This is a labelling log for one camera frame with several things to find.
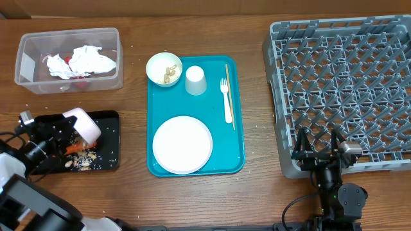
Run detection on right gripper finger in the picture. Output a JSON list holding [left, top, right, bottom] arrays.
[[293, 128, 312, 157], [331, 129, 346, 154]]

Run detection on orange carrot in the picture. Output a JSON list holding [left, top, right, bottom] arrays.
[[64, 142, 97, 155]]

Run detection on white upturned cup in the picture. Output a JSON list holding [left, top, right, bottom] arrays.
[[185, 65, 207, 96]]

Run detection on pink round plate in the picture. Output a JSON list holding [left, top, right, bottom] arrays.
[[152, 115, 213, 175]]

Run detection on light green bowl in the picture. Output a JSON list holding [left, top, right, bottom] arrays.
[[146, 52, 182, 87]]

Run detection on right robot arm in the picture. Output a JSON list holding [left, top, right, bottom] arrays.
[[281, 128, 368, 230]]

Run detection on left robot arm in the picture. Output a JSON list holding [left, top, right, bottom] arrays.
[[1, 112, 134, 231]]

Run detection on red waste piece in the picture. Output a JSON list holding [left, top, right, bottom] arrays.
[[70, 76, 89, 89]]

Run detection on grey dishwasher rack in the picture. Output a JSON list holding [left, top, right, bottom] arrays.
[[262, 15, 410, 178]]

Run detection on clear plastic waste bin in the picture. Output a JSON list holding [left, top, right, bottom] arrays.
[[14, 28, 123, 94]]

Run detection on black plastic tray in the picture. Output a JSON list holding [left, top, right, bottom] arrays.
[[30, 110, 121, 176]]

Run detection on small crumpled white tissue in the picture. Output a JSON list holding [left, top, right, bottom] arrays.
[[46, 54, 75, 80]]

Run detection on large crumpled white tissue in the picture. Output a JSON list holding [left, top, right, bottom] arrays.
[[68, 45, 117, 76]]

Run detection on white plastic fork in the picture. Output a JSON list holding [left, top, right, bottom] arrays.
[[220, 78, 232, 124]]

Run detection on wooden chopstick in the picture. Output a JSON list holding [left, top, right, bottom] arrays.
[[225, 64, 236, 131]]

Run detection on teal serving tray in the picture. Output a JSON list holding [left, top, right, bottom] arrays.
[[146, 55, 246, 177]]

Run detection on peanuts in green bowl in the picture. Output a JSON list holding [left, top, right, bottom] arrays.
[[163, 64, 177, 83]]

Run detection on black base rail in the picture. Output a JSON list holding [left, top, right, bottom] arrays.
[[134, 221, 309, 231]]

